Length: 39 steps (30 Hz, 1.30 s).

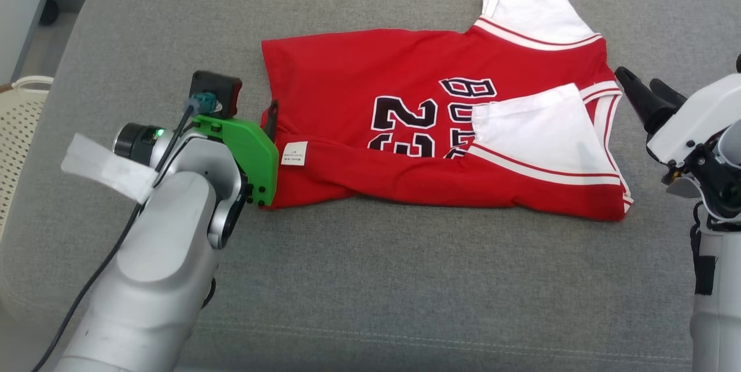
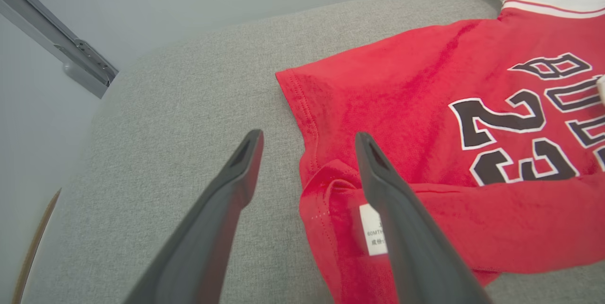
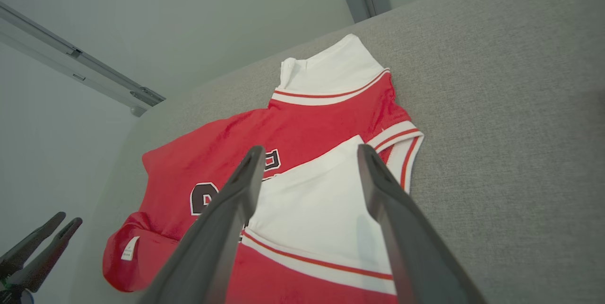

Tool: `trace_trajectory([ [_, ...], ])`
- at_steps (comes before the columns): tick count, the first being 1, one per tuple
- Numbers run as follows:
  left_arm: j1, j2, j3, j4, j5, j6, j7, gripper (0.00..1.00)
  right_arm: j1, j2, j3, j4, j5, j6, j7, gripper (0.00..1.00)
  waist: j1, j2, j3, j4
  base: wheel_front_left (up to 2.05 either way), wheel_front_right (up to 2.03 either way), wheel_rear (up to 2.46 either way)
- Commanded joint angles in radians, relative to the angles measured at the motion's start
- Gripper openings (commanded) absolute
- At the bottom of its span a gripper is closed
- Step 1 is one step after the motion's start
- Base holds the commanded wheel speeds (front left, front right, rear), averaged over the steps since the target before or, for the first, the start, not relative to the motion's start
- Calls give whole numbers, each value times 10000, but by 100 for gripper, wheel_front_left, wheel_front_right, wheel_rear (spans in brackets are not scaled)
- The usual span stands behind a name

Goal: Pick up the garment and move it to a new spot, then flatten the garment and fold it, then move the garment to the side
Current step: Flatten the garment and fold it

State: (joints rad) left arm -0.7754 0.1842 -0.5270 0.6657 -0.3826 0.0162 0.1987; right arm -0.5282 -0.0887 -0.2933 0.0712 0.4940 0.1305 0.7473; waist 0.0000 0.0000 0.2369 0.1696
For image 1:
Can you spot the red and white jersey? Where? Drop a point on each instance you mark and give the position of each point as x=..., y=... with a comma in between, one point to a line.
x=359, y=71

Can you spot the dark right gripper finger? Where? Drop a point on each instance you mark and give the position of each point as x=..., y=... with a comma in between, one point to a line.
x=639, y=97
x=666, y=91

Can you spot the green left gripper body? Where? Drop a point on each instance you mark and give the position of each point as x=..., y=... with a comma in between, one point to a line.
x=252, y=149

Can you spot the grey fabric sofa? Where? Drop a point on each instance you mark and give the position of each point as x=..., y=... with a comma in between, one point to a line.
x=370, y=279

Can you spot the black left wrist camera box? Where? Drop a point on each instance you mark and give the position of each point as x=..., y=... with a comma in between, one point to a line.
x=220, y=88

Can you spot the cream perforated laundry basket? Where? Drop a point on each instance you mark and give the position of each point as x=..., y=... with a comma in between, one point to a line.
x=17, y=129

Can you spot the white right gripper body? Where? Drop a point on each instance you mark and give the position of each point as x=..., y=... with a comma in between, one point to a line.
x=694, y=120

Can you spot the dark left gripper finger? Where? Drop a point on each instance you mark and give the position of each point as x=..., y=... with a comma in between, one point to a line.
x=271, y=117

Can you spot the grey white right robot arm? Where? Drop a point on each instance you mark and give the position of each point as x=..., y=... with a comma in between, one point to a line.
x=718, y=302

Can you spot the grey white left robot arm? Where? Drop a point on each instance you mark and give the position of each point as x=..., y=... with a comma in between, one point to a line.
x=162, y=256

